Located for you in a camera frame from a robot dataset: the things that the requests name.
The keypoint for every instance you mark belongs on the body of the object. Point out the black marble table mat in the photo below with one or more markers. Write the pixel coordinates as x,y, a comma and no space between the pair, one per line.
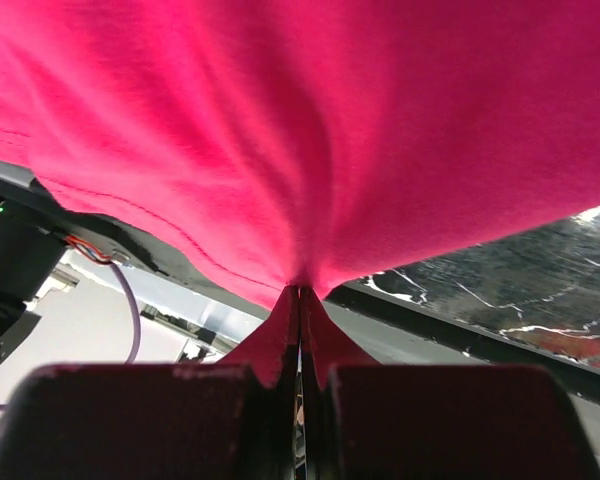
540,288

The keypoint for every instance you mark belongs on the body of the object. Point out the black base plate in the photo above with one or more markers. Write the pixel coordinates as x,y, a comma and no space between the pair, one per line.
20,192

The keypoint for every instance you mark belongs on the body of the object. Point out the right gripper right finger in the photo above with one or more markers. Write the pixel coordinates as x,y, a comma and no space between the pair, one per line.
366,420

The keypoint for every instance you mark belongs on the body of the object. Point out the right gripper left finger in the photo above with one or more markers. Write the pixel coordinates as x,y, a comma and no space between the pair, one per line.
232,419

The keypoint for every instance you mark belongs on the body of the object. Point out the red t-shirt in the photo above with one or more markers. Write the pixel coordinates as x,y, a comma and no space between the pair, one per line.
306,142

